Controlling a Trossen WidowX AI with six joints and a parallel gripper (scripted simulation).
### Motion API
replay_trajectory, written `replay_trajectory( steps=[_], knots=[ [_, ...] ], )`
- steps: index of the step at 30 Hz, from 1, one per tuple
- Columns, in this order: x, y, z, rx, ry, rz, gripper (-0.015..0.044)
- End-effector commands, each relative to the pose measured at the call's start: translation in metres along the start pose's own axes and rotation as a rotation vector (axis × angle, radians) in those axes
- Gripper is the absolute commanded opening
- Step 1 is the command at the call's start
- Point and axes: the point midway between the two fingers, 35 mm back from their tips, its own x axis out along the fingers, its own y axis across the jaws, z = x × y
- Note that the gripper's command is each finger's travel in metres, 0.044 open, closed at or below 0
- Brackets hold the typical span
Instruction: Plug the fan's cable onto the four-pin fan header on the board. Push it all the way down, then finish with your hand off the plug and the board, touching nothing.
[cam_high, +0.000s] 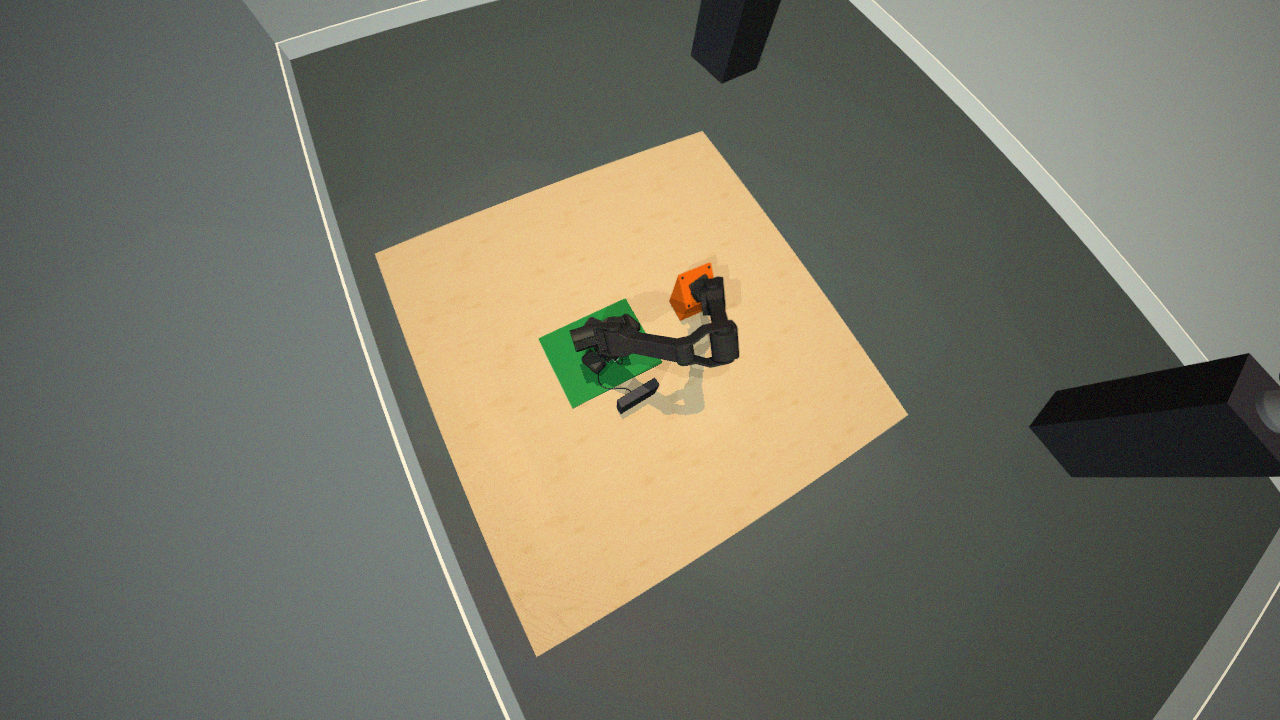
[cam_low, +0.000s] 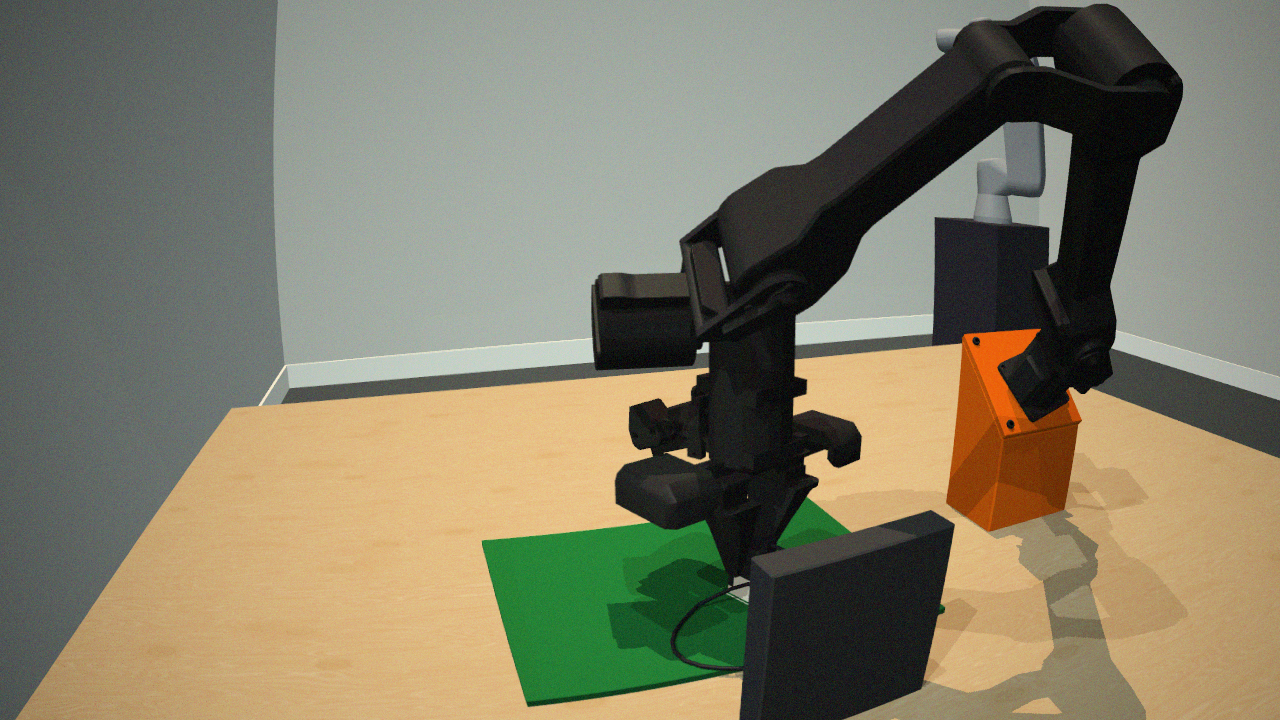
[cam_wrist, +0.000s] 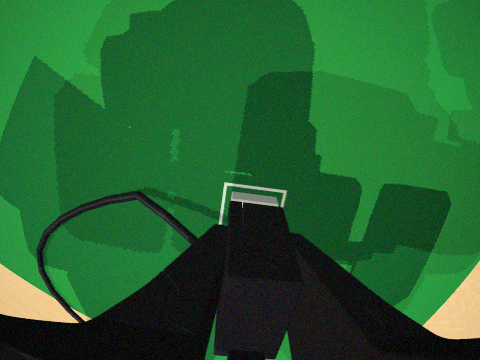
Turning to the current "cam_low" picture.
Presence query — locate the green circuit board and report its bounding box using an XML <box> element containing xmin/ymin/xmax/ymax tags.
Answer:
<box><xmin>483</xmin><ymin>496</ymin><xmax>851</xmax><ymax>707</ymax></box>

